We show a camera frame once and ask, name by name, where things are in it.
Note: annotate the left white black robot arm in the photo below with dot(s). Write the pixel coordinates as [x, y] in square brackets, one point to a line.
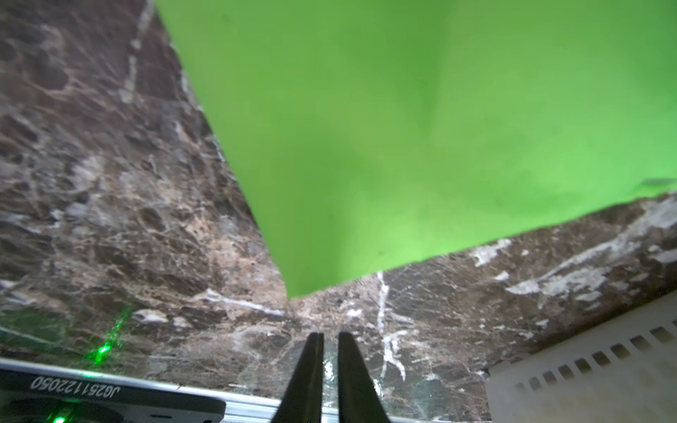
[39, 393]

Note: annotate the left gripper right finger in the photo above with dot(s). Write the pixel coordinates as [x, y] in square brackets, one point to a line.
[358, 399]

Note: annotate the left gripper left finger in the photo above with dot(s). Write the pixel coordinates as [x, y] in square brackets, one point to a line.
[302, 401]

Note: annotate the green raincoat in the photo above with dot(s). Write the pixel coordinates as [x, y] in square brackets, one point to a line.
[366, 135]

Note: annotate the white perforated plastic basket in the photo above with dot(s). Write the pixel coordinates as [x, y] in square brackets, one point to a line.
[621, 371]

